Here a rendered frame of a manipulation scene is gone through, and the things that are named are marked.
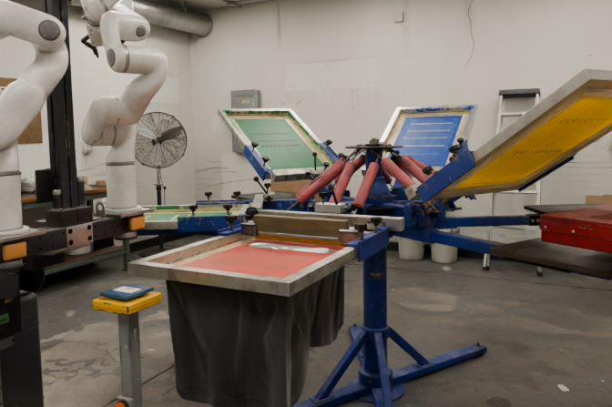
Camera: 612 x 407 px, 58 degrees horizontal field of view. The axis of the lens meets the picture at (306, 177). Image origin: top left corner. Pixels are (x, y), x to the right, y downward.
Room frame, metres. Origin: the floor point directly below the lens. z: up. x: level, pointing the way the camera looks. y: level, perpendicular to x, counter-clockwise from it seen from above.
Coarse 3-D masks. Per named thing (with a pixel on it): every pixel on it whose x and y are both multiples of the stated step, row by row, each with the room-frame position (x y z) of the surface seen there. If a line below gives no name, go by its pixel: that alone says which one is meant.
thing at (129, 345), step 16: (96, 304) 1.44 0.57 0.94; (112, 304) 1.42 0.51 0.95; (128, 304) 1.40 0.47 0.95; (144, 304) 1.44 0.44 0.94; (128, 320) 1.45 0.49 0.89; (128, 336) 1.45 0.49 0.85; (128, 352) 1.45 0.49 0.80; (128, 368) 1.46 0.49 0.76; (128, 384) 1.46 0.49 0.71; (128, 400) 1.44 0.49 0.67
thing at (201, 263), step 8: (256, 240) 2.20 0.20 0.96; (264, 240) 2.20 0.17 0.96; (272, 240) 2.19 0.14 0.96; (232, 248) 2.07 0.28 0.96; (240, 248) 2.06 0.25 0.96; (248, 248) 2.06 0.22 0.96; (256, 248) 2.06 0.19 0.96; (264, 248) 2.06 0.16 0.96; (208, 256) 1.94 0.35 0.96; (216, 256) 1.93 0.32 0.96; (192, 264) 1.82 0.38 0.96; (200, 264) 1.81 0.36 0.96; (208, 264) 1.81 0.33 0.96
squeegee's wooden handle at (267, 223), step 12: (264, 216) 2.18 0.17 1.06; (276, 216) 2.16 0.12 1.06; (288, 216) 2.15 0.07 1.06; (264, 228) 2.18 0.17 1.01; (276, 228) 2.15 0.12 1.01; (288, 228) 2.13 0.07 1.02; (300, 228) 2.10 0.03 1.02; (312, 228) 2.08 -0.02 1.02; (324, 228) 2.06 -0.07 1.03; (336, 228) 2.03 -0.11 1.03; (348, 228) 2.03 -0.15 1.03
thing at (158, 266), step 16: (208, 240) 2.04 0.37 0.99; (224, 240) 2.11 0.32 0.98; (160, 256) 1.79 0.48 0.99; (176, 256) 1.86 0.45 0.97; (192, 256) 1.94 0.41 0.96; (336, 256) 1.75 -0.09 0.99; (352, 256) 1.84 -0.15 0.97; (128, 272) 1.71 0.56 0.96; (144, 272) 1.68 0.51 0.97; (160, 272) 1.65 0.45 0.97; (176, 272) 1.62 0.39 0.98; (192, 272) 1.59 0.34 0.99; (208, 272) 1.57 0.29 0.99; (224, 272) 1.57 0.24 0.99; (304, 272) 1.55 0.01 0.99; (320, 272) 1.61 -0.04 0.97; (240, 288) 1.51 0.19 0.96; (256, 288) 1.49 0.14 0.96; (272, 288) 1.47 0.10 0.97; (288, 288) 1.44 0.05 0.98; (304, 288) 1.52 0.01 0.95
